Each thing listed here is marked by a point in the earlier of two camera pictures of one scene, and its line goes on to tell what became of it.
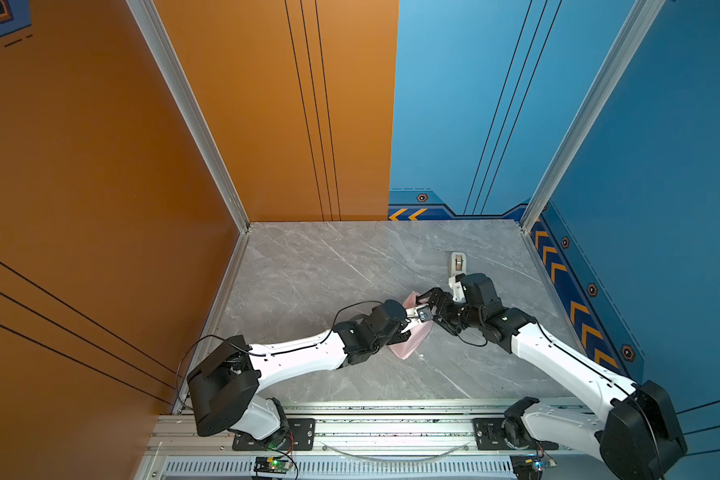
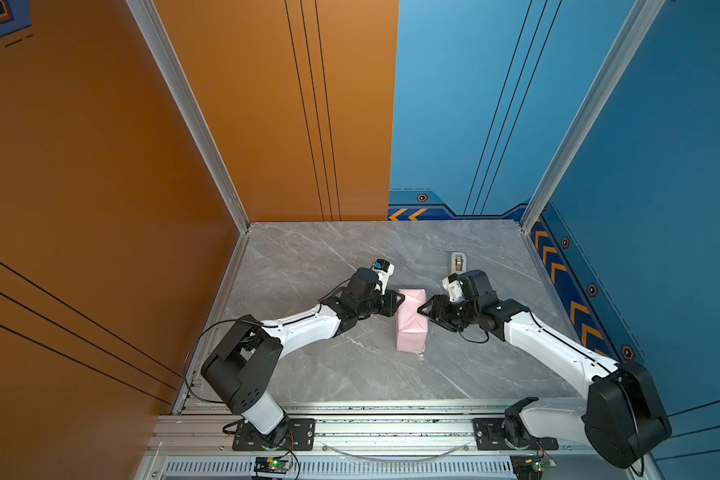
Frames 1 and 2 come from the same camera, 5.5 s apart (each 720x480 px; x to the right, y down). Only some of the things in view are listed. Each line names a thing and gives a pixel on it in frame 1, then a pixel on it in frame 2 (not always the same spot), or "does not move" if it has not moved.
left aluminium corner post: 144,11 does not move
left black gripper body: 395,338 → 375,306
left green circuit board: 272,465 does not move
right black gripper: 435,294 does not move
